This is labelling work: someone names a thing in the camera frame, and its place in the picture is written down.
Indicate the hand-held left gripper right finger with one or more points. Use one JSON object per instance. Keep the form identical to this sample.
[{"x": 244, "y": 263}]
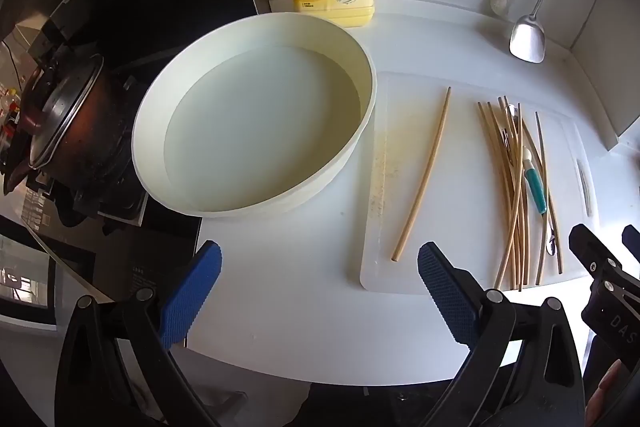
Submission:
[{"x": 447, "y": 297}]

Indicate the plain metal spoon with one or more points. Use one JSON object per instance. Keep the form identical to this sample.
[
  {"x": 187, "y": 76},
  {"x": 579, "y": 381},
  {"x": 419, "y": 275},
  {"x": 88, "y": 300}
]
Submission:
[{"x": 552, "y": 244}]

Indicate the metal pot lid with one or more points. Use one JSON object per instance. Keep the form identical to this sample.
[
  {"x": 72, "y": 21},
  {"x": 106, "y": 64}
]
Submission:
[{"x": 60, "y": 112}]

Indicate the white plastic cutting board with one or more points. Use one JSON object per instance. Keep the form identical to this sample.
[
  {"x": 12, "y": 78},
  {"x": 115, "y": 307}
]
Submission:
[{"x": 460, "y": 207}]

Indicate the dark brown cooking pot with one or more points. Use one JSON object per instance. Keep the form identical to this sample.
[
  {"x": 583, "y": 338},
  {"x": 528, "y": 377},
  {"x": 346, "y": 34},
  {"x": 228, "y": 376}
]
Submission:
[{"x": 95, "y": 132}]

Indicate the pile of wooden chopsticks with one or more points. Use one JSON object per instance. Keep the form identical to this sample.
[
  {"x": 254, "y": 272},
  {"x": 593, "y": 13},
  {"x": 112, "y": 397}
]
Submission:
[{"x": 515, "y": 232}]

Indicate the person's right hand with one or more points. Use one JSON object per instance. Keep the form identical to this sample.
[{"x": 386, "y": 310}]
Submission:
[{"x": 605, "y": 392}]

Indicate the small sauce bottle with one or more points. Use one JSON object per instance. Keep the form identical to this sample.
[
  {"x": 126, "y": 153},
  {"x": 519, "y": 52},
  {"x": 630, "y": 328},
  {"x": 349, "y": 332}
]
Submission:
[{"x": 7, "y": 107}]

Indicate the tan wooden chopstick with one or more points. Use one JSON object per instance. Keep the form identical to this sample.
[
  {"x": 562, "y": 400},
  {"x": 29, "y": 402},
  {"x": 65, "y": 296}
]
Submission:
[{"x": 426, "y": 177}]

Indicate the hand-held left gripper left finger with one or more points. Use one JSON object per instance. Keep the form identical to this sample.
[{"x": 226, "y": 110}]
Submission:
[{"x": 192, "y": 297}]

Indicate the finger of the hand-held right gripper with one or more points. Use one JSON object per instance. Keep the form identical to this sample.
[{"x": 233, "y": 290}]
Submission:
[
  {"x": 595, "y": 257},
  {"x": 632, "y": 239}
]

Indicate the white round plastic basin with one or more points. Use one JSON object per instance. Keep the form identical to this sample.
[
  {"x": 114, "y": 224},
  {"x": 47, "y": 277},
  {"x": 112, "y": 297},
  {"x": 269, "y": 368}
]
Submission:
[{"x": 250, "y": 122}]

